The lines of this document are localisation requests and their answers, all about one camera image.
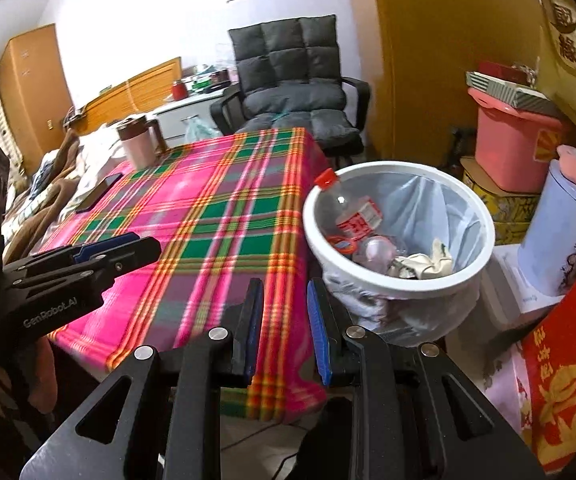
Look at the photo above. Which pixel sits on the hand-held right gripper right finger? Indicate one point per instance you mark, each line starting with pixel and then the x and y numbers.
pixel 318 330

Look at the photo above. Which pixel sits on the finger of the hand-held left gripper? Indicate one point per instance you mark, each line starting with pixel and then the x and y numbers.
pixel 108 247
pixel 133 257

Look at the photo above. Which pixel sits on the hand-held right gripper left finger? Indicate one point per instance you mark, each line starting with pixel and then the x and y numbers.
pixel 255 330

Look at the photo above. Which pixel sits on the small clear plastic bottle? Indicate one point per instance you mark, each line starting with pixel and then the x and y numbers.
pixel 378 250

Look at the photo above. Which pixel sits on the white round waste bin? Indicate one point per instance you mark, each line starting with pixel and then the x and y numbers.
pixel 309 230

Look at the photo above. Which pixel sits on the white paper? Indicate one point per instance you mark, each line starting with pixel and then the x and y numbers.
pixel 413 265

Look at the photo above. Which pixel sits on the clear bottle with red label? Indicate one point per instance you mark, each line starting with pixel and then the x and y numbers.
pixel 348 200

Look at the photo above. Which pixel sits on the cream paper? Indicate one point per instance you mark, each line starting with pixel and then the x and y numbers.
pixel 440 255

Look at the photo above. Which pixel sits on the translucent plastic bin liner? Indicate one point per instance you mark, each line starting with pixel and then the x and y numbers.
pixel 448 200

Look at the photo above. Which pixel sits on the person's left hand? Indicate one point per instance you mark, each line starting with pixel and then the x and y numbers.
pixel 43 370

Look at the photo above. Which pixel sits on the black smartphone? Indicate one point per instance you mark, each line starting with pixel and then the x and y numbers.
pixel 99 192

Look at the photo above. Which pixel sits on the blue plaid garment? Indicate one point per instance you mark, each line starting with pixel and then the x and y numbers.
pixel 43 180

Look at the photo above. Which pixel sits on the brown blanket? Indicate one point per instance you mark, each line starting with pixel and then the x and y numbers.
pixel 53 190

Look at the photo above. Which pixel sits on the pink green plaid tablecloth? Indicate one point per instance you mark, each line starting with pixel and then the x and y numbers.
pixel 218 220

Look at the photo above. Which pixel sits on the white bedding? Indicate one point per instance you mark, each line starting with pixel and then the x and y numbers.
pixel 98 152

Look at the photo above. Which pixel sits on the pink mug with brown lid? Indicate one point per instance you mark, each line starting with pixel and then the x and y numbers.
pixel 135 147

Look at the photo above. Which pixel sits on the power strip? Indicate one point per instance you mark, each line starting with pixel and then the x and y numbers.
pixel 74 119

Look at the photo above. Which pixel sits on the pale green plastic bag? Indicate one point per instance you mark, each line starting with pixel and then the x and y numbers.
pixel 200 132

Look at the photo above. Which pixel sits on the white bedside desk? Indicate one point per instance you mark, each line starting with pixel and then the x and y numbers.
pixel 188 112

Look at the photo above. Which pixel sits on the tall orange wooden cabinet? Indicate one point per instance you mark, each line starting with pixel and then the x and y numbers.
pixel 33 85

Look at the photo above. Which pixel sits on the wooden bed headboard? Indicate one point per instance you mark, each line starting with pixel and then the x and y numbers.
pixel 138 90

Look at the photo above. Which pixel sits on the red jar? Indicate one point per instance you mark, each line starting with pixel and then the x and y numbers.
pixel 178 91

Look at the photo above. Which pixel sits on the green box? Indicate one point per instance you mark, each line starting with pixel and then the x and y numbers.
pixel 203 83

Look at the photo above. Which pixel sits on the pink floral printed bag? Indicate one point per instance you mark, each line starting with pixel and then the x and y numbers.
pixel 505 385

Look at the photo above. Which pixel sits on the white cardboard box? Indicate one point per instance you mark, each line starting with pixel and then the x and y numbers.
pixel 513 280

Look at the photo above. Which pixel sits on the dark jar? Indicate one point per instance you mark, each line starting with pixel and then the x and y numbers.
pixel 220 76

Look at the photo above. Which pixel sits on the yellow patterned box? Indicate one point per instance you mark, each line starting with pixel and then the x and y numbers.
pixel 503 215

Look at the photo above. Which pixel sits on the brown cardboard sheet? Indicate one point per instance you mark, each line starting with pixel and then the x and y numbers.
pixel 478 172

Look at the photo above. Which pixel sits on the grey cushioned office chair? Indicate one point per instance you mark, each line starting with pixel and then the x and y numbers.
pixel 288 55

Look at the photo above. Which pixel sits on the pale blue round tin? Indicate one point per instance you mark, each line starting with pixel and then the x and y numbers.
pixel 558 230

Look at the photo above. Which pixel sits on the pink plastic storage bin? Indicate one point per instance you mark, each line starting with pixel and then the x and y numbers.
pixel 513 155

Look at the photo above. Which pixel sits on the large yellow wooden wardrobe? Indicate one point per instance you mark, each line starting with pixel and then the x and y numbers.
pixel 433 60

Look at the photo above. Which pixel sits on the striped gift box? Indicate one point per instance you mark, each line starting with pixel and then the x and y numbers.
pixel 503 89

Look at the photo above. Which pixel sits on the dark red box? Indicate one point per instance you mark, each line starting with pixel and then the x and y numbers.
pixel 500 69

